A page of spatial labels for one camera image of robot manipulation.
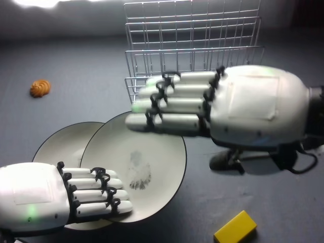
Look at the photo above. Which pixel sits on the white plate with black rim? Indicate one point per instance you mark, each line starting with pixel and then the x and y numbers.
pixel 63 144
pixel 157 157

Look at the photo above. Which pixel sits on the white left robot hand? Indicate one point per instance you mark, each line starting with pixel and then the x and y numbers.
pixel 33 192

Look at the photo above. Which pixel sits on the yellow rectangular block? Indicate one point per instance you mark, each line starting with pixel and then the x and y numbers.
pixel 235 227

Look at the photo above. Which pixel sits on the orange swirl cookie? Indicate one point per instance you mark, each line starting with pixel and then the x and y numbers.
pixel 40 88

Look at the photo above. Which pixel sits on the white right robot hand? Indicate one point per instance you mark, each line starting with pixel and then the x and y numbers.
pixel 253 106

